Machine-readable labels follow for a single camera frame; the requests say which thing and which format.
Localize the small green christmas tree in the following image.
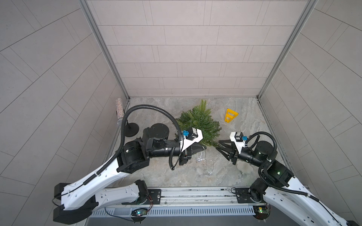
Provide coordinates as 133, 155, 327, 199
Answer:
176, 99, 222, 147

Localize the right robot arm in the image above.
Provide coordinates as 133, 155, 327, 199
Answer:
217, 137, 357, 226

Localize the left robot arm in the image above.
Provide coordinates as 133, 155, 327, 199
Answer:
53, 123, 206, 225

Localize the white fluffy plush toy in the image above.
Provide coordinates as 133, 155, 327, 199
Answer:
237, 164, 254, 174

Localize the yellow plastic triangle stand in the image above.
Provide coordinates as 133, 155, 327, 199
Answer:
224, 108, 239, 123

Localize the glittery silver microphone on stand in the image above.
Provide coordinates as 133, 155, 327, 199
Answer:
115, 97, 140, 138

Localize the right circuit board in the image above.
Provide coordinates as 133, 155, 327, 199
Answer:
253, 205, 270, 220

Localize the circuit board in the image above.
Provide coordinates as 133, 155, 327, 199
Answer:
131, 208, 148, 218
253, 205, 270, 220

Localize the left circuit board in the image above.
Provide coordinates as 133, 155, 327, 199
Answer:
131, 208, 148, 218

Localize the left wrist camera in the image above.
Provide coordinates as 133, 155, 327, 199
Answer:
180, 127, 203, 151

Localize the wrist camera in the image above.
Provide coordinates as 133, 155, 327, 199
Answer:
180, 127, 203, 151
230, 132, 248, 154

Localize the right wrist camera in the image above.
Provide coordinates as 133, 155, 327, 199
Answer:
230, 132, 248, 154

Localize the black corrugated left cable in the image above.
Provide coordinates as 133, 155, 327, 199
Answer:
83, 104, 183, 186

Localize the aluminium mounting rail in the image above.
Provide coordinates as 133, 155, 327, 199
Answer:
91, 187, 270, 221

